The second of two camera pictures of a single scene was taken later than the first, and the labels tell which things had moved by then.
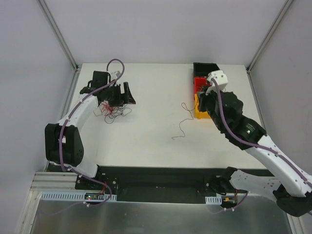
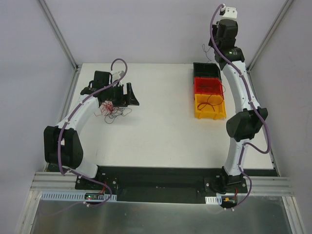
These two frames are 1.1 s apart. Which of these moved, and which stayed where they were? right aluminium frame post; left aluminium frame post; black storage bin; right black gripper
Moved: right black gripper
Stayed: left aluminium frame post; black storage bin; right aluminium frame post
